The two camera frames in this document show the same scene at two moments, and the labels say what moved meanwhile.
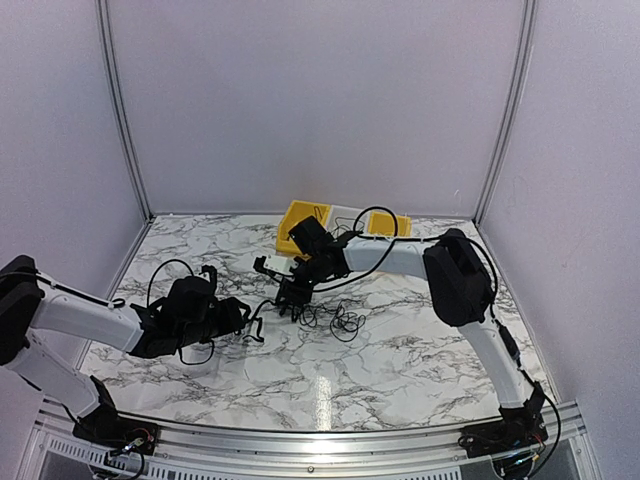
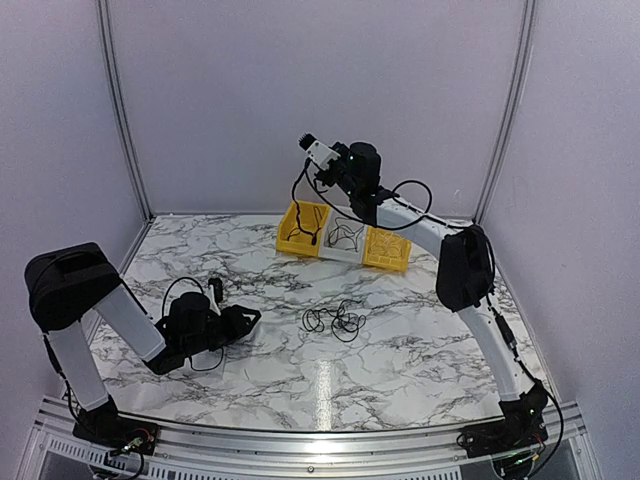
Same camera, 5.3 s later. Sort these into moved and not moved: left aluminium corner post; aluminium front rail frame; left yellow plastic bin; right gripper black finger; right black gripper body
Moved: right black gripper body; right gripper black finger
Not moved: left yellow plastic bin; aluminium front rail frame; left aluminium corner post
